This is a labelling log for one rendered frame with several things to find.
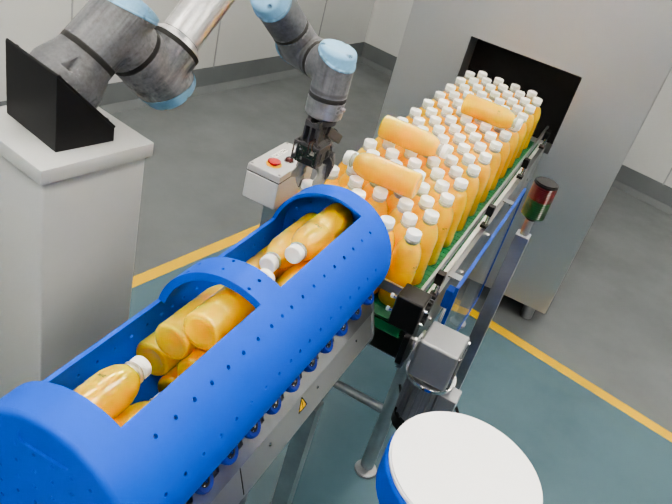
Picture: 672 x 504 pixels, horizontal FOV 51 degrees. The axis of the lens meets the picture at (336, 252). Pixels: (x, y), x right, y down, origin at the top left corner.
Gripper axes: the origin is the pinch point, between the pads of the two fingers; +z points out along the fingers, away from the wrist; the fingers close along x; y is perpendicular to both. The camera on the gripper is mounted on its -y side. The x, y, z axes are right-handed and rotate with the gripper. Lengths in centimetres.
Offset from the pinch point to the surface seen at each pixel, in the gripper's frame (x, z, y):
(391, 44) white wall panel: -137, 87, -439
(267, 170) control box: -11.8, 0.8, 0.9
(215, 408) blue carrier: 28, -7, 83
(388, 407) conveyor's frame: 37, 76, -24
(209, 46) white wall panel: -201, 81, -256
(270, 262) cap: 11.8, -1.6, 38.5
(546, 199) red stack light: 54, -12, -24
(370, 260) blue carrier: 28.9, -5.6, 27.4
